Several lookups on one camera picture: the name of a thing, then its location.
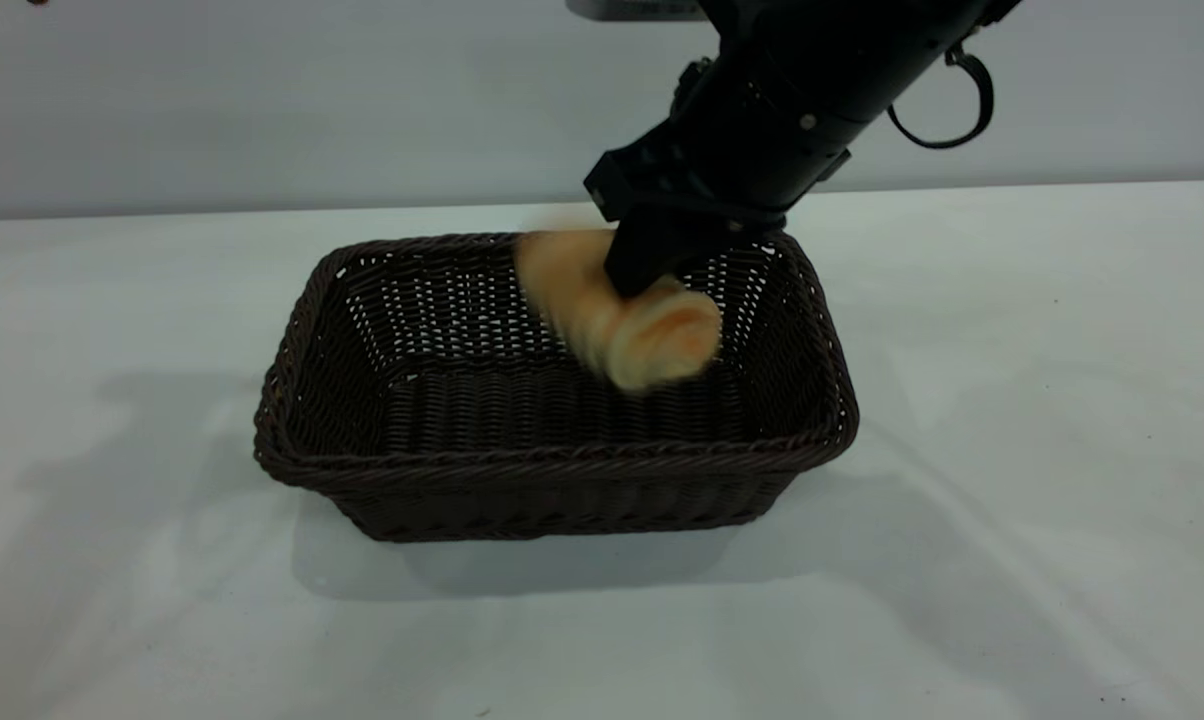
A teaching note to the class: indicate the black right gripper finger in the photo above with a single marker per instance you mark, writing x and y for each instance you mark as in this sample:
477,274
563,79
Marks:
662,250

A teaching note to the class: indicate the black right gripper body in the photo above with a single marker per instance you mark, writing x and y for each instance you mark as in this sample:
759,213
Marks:
732,160

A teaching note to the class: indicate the striped orange bread roll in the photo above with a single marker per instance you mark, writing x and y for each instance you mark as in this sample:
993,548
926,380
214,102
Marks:
632,335

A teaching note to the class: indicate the dark brown wicker basket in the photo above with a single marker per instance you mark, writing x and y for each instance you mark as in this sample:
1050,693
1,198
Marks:
522,470

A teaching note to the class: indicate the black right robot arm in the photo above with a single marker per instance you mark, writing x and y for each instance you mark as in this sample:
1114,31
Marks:
862,50

